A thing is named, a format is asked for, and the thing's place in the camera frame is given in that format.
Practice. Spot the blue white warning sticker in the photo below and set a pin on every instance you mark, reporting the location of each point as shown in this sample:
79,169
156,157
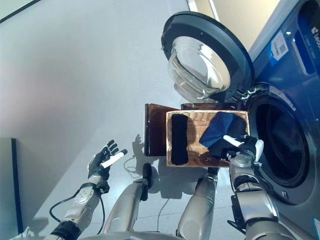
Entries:
316,227

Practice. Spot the grey robot torso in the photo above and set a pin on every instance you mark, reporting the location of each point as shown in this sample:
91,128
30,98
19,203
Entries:
130,236

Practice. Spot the left silver robot leg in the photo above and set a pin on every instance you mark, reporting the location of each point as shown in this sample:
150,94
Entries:
125,207

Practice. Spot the white counter cabinet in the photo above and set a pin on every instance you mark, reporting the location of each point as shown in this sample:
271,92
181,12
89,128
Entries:
230,22

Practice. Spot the blue cloth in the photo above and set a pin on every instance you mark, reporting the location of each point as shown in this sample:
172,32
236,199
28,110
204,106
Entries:
217,130

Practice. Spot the short black cloth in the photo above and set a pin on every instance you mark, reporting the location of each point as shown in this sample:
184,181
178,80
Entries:
240,127

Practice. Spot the right silver robot leg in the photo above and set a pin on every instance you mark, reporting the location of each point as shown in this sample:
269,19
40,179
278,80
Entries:
197,207

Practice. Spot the brown acrylic stool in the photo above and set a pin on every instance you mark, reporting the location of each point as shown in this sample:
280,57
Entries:
155,130

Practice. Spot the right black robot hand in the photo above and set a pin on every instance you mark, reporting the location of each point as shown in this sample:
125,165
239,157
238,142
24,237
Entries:
250,147

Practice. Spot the silver robot leg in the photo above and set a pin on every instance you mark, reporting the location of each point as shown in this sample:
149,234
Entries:
197,207
125,207

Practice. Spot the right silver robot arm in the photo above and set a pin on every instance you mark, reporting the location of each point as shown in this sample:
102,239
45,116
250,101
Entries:
255,205

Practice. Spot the white panel with black edge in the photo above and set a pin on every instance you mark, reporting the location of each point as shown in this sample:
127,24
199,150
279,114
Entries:
7,187

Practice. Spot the black baseboard strip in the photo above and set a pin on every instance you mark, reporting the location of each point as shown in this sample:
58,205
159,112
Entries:
20,11

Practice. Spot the dark grey washing machine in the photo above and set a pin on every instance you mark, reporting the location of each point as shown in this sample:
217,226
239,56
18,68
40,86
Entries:
287,125

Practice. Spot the blue white QR sticker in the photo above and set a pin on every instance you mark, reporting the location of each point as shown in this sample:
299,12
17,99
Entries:
280,46

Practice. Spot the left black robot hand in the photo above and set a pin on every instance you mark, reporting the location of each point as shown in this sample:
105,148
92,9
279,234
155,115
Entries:
100,165

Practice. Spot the round glass washing machine door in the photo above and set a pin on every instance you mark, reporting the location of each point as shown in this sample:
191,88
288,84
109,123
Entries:
200,65

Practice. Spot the long black cloth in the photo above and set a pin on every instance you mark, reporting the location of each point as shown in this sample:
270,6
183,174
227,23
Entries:
179,140

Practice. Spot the rectangular wicker laundry basket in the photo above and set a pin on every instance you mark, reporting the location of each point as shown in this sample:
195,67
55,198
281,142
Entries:
195,140

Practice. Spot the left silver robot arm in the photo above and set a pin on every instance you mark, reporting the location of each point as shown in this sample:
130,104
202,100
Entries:
80,202

